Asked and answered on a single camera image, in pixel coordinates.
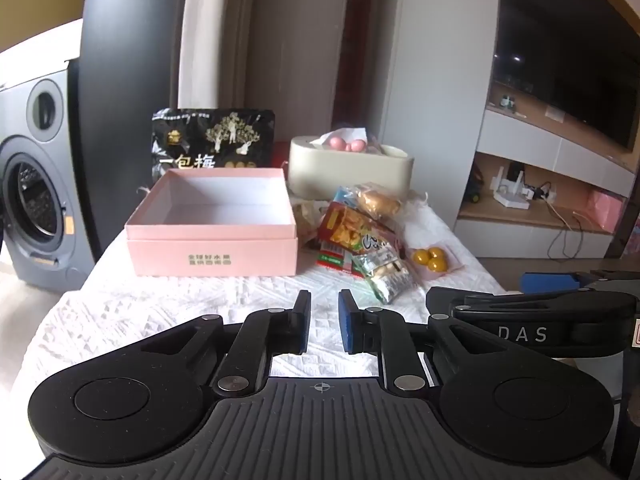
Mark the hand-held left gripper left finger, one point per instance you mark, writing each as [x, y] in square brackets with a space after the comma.
[302, 321]

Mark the cream oval tissue box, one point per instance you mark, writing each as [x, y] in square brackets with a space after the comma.
[345, 176]

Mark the red spicy strip packet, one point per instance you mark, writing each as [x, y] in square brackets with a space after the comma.
[331, 258]

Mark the clear packet of round cookies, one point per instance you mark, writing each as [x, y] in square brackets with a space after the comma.
[380, 202]

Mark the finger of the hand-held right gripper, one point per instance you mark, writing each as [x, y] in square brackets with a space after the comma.
[480, 296]
[545, 282]

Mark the white wooden cabinet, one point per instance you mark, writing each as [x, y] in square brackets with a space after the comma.
[525, 243]

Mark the pink cardboard box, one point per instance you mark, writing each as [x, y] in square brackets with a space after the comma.
[210, 256]

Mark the orange red chips packet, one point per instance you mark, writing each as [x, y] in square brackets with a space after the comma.
[345, 230]

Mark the grey washing machine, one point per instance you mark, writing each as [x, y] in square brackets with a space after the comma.
[35, 200]

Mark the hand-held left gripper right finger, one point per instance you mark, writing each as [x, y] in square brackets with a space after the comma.
[346, 321]

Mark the red wall hanging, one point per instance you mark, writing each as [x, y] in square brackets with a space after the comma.
[357, 35]

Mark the pink gift bag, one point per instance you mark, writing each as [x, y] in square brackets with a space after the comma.
[602, 208]

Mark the black television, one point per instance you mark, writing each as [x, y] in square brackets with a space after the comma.
[565, 60]

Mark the small bottles on shelf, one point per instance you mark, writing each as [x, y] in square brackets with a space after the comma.
[507, 102]

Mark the white router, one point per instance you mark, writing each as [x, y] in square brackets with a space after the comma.
[510, 195]

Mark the beige curtain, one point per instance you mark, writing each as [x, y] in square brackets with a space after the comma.
[280, 60]

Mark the white green snack packet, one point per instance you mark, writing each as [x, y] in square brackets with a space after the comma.
[385, 271]

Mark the dark grey tall cabinet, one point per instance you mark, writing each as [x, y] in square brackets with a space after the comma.
[130, 60]

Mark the white textured table cloth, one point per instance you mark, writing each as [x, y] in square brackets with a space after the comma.
[150, 305]

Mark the pink round balls ornament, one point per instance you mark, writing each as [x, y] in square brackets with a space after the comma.
[342, 145]

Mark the pink packet with yellow balls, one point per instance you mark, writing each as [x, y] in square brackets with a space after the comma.
[431, 259]

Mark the black printed snack bag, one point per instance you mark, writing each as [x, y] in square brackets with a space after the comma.
[210, 135]

